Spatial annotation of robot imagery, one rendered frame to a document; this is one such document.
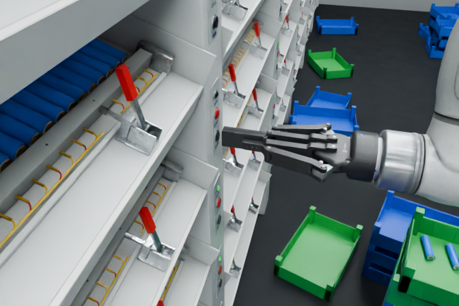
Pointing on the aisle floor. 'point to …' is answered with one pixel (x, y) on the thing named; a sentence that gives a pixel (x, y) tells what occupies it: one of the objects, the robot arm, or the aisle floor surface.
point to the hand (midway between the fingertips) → (243, 138)
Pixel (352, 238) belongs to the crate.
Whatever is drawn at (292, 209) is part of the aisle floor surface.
